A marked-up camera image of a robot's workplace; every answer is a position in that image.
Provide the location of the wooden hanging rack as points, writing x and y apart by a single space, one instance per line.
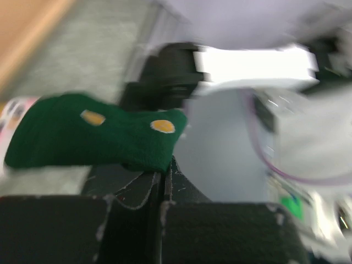
24 26

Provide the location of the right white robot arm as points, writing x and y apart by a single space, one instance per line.
258 119

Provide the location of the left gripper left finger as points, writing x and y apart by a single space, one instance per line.
110 228

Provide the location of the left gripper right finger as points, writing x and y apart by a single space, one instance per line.
213 232

